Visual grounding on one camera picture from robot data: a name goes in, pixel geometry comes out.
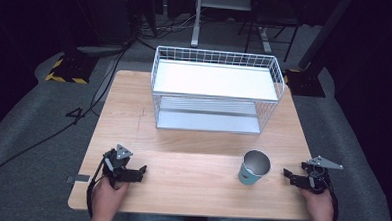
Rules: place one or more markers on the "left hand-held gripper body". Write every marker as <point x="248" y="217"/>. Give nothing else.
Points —
<point x="115" y="160"/>

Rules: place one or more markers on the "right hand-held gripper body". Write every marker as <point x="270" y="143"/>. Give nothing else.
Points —
<point x="317" y="177"/>

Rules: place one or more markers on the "person's right hand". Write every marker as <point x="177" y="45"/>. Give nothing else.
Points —
<point x="321" y="209"/>

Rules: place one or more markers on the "person's left hand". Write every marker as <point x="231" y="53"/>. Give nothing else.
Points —
<point x="106" y="200"/>

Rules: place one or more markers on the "teal metal cup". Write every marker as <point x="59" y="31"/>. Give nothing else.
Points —
<point x="252" y="169"/>

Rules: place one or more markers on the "grey tape strip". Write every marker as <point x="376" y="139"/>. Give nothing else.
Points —
<point x="81" y="178"/>

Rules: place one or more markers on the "yellow-black striped stand base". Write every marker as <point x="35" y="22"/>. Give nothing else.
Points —
<point x="69" y="70"/>
<point x="305" y="83"/>

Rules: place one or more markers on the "black slanted stand pole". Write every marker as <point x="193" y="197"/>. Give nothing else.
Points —
<point x="324" y="32"/>

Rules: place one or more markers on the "dark equipment cabinet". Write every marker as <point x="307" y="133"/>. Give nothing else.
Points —
<point x="111" y="13"/>

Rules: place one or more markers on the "black metal chair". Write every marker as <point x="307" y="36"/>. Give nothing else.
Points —
<point x="271" y="17"/>

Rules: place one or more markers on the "white desk frame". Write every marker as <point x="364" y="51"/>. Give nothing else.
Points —
<point x="197" y="20"/>

